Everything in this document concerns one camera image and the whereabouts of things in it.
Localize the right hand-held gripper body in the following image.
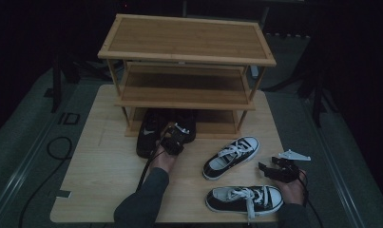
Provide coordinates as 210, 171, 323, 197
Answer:
276, 149, 312, 184

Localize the black looped cable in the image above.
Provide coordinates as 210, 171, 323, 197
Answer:
18, 136, 74, 228

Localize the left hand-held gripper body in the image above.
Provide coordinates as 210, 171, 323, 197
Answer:
160, 123, 191, 157

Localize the left hand-held gripper cable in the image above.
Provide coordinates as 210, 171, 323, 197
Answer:
136, 126, 169, 192

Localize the wooden three-tier shoe rack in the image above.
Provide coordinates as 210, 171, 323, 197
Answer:
97, 12, 278, 141

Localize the black shoe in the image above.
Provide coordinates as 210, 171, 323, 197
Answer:
168, 108, 199, 144
136, 108, 169, 159

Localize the black stand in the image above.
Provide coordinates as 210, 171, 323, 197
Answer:
43, 51, 83, 114
261, 41, 340, 128

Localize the hand-held gripper cable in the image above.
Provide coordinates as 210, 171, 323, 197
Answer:
296, 170, 324, 228
136, 126, 169, 192

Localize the right hand-held gripper cable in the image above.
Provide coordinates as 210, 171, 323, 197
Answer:
296, 170, 324, 228

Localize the black and white sneaker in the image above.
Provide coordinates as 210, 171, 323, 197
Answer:
205, 184, 284, 222
201, 136, 260, 181

